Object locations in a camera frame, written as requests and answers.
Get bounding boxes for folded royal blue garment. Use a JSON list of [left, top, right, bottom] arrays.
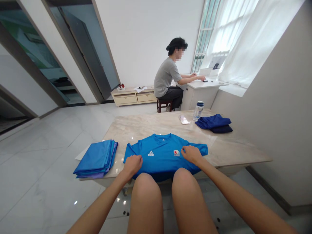
[[195, 114, 232, 131]]

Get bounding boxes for marble-top table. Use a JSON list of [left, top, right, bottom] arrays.
[[78, 108, 273, 181]]

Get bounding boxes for person's legs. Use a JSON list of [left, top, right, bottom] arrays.
[[126, 167, 218, 234]]

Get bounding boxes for clear water bottle blue cap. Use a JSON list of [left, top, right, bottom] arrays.
[[193, 100, 204, 122]]

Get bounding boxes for cream low drawer cabinet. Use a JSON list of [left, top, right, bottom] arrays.
[[110, 85, 158, 108]]

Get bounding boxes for folded navy garment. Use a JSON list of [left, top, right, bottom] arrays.
[[210, 124, 233, 134]]

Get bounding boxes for barred window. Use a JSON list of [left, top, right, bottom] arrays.
[[191, 0, 231, 72]]

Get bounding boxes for white sheer curtain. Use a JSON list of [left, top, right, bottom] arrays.
[[209, 0, 303, 89]]

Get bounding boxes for red wooden stool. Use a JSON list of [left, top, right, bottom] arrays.
[[156, 97, 176, 113]]

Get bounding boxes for person's right hand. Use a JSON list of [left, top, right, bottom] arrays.
[[181, 145, 204, 164]]

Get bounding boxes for dark glass door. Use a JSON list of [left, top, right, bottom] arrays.
[[49, 0, 120, 100]]

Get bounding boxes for stack of folded blue garments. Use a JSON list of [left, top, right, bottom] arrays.
[[73, 139, 119, 179]]

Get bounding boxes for person's left hand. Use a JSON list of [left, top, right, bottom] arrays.
[[123, 154, 143, 175]]

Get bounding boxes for white box on desk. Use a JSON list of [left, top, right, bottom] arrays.
[[199, 56, 228, 77]]

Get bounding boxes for white cabinet desk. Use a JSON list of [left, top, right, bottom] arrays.
[[176, 73, 230, 111]]

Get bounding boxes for blue sports t-shirt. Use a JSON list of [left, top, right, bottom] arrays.
[[123, 133, 208, 183]]

